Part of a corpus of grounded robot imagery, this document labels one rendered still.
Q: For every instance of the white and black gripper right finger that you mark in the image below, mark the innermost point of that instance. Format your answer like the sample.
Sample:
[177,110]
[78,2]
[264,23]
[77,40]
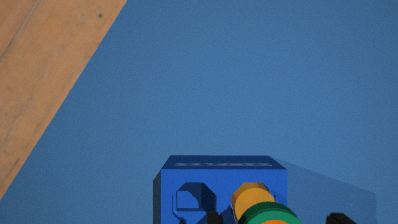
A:
[338,218]

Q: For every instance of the blue bench mat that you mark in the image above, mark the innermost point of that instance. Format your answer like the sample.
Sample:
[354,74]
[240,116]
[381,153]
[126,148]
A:
[311,83]

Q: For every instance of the blue tube rack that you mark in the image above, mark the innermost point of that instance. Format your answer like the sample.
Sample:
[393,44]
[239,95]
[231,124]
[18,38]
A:
[192,185]

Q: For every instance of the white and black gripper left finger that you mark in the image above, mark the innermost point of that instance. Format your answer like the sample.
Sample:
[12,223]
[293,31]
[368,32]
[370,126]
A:
[214,218]

